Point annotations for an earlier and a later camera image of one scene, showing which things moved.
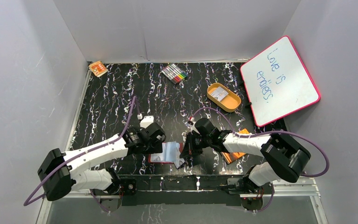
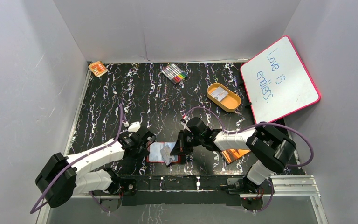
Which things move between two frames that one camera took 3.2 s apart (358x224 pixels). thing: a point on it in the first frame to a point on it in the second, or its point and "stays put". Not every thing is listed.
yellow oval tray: [223, 97] stays put
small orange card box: [98, 68] stays put
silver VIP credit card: [179, 161] to [166, 151]
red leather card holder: [170, 151] stays put
